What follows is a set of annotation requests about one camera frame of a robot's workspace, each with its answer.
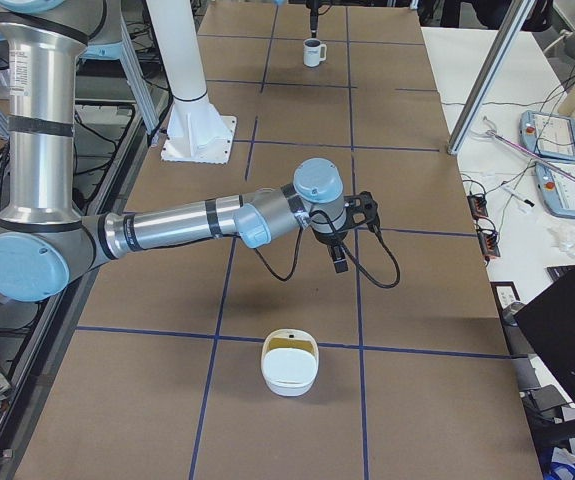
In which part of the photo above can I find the crumpled white tissue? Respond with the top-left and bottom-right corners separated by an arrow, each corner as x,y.
547,225 -> 575,259

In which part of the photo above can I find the aluminium frame post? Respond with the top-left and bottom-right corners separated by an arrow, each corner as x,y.
447,0 -> 536,155

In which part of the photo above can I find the lower teach pendant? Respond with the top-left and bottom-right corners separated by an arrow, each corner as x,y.
535,162 -> 575,219

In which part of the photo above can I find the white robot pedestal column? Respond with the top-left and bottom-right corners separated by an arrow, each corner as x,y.
147,0 -> 237,164

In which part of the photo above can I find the black labelled box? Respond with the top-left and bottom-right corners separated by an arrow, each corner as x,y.
490,281 -> 520,313

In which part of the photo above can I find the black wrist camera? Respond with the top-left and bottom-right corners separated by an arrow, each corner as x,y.
343,191 -> 381,234

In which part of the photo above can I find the upper orange power strip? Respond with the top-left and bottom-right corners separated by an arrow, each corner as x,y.
467,193 -> 488,219

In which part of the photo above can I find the lower orange power strip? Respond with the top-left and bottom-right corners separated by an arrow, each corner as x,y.
476,227 -> 501,261

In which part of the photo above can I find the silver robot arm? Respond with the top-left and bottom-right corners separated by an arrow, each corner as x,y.
0,1 -> 350,302

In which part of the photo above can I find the teach pendant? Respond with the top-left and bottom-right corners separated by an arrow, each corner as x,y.
535,162 -> 575,219
519,110 -> 575,162

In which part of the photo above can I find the white ribbed mug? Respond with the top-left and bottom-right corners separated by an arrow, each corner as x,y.
303,38 -> 327,68

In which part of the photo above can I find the white bin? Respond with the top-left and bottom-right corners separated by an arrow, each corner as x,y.
260,328 -> 319,397

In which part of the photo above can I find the aluminium frame rack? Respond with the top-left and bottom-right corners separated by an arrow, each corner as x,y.
0,19 -> 168,471

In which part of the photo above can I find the upper teach pendant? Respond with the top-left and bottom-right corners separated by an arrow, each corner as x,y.
519,110 -> 575,162

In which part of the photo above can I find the black marker pen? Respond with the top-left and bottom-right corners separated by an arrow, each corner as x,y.
501,184 -> 535,208

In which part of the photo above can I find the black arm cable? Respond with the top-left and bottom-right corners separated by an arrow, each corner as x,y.
254,209 -> 401,289

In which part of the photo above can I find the orange power strip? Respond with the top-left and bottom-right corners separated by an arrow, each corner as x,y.
476,227 -> 501,261
467,193 -> 488,219

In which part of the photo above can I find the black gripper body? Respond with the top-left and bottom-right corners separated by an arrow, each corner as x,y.
314,230 -> 347,249
305,0 -> 332,14

